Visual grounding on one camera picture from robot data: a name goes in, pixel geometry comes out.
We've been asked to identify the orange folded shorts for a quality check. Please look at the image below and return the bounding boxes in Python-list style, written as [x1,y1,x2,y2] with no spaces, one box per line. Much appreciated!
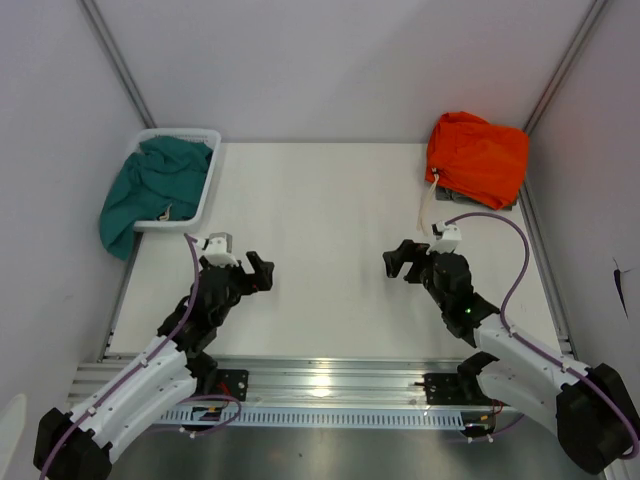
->
[425,112,529,210]

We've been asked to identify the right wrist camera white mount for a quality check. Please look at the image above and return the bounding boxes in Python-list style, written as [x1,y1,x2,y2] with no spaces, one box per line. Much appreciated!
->
[428,221,462,254]

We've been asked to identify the white slotted cable duct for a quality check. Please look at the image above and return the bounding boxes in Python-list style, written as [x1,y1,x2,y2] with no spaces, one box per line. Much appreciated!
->
[157,406,464,431]

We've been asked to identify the aluminium mounting rail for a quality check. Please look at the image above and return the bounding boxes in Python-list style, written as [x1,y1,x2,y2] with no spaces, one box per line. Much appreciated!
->
[67,355,571,407]

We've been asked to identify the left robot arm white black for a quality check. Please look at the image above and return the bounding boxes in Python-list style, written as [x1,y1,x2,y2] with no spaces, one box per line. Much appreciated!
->
[33,251,275,479]

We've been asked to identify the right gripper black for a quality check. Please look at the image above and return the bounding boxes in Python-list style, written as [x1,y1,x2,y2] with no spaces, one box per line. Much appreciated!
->
[382,240,451,311]

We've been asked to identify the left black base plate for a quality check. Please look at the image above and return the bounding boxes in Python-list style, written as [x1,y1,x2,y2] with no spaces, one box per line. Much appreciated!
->
[210,369,249,402]

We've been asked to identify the grey folded shorts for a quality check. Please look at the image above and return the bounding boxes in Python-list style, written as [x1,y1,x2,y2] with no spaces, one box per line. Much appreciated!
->
[435,186,518,212]

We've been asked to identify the aluminium frame post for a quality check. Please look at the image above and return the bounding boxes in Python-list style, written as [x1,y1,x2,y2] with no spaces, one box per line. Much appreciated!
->
[523,0,612,136]
[77,0,157,128]

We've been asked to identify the white plastic basket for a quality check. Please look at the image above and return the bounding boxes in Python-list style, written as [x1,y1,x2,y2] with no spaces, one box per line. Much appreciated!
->
[125,127,222,233]

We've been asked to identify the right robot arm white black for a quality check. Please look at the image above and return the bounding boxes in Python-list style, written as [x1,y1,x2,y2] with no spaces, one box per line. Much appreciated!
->
[383,240,639,475]

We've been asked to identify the left aluminium frame post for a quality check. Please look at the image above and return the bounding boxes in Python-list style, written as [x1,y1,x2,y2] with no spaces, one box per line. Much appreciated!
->
[77,0,157,128]

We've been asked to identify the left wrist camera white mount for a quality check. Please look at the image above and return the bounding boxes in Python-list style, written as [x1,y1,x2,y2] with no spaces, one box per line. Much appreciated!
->
[194,232,239,267]

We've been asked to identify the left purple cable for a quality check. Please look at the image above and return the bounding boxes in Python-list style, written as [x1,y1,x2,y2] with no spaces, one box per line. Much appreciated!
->
[39,232,243,476]

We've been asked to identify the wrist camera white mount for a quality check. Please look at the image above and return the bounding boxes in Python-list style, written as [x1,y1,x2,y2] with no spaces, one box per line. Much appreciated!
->
[428,221,462,254]
[194,232,239,267]

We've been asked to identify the teal green shorts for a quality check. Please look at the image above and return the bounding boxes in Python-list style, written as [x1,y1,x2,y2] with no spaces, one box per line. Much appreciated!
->
[99,136,214,260]

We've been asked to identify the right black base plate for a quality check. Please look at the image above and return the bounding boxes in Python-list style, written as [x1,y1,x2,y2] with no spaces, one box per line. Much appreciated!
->
[423,373,492,406]

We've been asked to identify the right aluminium frame post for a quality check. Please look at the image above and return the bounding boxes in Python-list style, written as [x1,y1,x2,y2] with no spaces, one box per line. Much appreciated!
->
[523,0,612,136]

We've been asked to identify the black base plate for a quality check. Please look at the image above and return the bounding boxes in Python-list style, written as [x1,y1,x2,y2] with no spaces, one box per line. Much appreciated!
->
[210,369,249,402]
[423,373,492,406]

